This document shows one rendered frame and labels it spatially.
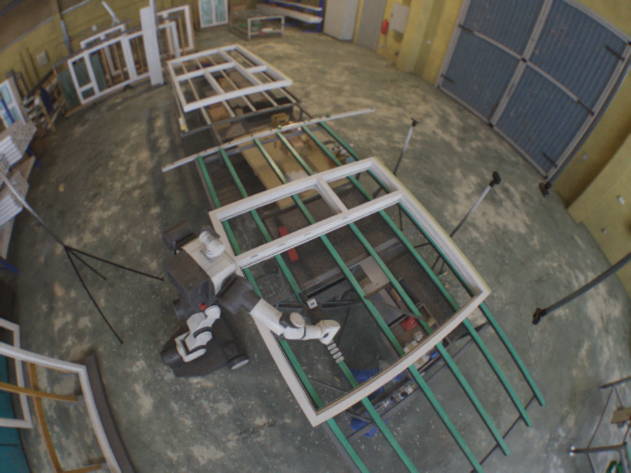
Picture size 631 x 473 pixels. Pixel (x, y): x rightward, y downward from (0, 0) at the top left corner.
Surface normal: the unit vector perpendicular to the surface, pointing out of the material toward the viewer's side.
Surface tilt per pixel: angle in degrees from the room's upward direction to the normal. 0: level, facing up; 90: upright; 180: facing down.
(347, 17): 90
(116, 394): 0
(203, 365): 0
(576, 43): 90
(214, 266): 18
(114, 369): 0
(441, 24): 90
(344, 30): 90
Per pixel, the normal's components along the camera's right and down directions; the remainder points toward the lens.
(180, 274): 0.33, -0.65
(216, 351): 0.09, -0.55
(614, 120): -0.86, 0.37
